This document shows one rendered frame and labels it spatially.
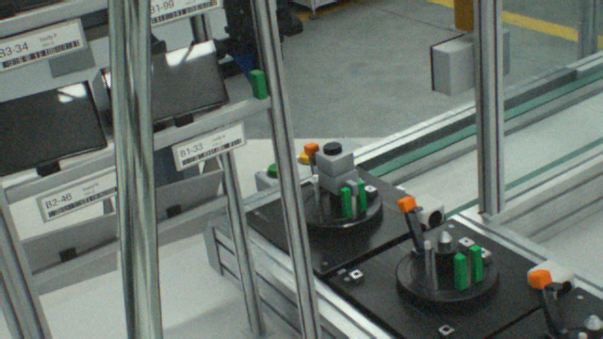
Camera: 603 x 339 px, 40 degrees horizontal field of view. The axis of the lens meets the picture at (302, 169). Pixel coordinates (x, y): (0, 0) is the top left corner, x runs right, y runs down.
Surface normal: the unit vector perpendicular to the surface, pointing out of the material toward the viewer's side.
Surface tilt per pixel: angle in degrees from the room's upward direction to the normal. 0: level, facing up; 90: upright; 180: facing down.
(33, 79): 90
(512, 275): 0
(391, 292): 0
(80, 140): 65
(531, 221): 90
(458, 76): 90
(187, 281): 0
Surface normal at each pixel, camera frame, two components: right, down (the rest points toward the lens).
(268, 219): -0.12, -0.88
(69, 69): 0.53, 0.33
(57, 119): 0.31, -0.03
